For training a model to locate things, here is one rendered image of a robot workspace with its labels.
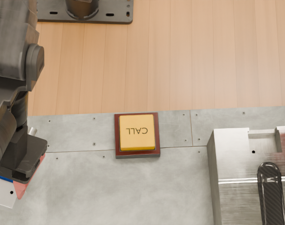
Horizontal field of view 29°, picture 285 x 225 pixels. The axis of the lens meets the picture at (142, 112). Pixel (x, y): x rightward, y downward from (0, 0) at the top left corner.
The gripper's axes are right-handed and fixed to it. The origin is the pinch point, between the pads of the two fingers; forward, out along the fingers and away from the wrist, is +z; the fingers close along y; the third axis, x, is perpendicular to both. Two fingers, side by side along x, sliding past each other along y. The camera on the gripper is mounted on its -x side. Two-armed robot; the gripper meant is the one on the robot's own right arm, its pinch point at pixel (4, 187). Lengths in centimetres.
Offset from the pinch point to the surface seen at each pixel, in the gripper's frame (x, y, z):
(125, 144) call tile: 18.5, 13.7, 2.2
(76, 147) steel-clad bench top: 18.3, 5.0, 6.6
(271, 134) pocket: 24.8, 36.8, -4.6
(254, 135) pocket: 24.1, 34.2, -3.9
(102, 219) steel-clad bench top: 8.9, 13.9, 11.6
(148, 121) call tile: 23.2, 16.0, -0.4
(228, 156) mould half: 17.7, 30.8, -3.4
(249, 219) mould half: 10.3, 36.7, 1.2
